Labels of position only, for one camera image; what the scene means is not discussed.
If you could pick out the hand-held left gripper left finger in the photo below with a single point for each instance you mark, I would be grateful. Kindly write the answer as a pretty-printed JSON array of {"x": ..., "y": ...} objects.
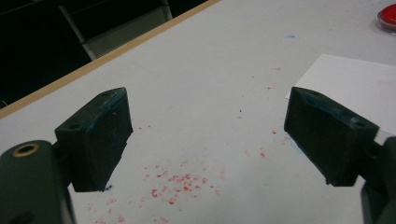
[{"x": 93, "y": 146}]

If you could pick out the red round ink pad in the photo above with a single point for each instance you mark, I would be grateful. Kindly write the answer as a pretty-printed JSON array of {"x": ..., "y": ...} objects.
[{"x": 388, "y": 16}]

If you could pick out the grey chair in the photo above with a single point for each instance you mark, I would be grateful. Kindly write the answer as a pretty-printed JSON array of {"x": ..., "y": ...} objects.
[{"x": 124, "y": 31}]

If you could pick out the white paper sheet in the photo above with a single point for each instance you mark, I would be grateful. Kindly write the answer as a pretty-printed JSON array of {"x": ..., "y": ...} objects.
[{"x": 351, "y": 84}]

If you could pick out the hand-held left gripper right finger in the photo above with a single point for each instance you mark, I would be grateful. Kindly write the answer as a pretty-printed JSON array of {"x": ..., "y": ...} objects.
[{"x": 327, "y": 137}]

